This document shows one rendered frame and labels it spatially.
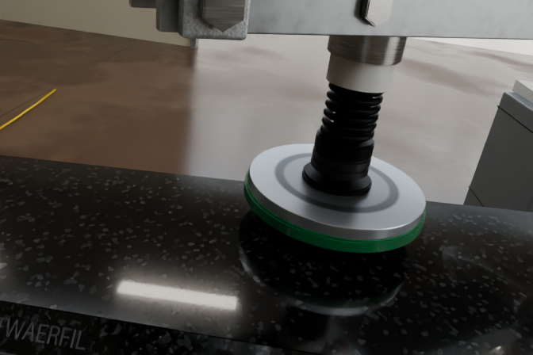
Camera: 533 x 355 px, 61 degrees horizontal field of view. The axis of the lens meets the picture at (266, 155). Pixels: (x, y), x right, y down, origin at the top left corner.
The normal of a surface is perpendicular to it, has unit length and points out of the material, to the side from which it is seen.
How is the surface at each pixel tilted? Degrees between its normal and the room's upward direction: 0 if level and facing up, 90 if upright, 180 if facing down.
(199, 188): 0
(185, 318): 0
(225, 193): 0
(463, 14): 90
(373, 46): 90
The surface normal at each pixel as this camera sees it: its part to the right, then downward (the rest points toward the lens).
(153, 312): 0.13, -0.90
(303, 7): 0.43, 0.43
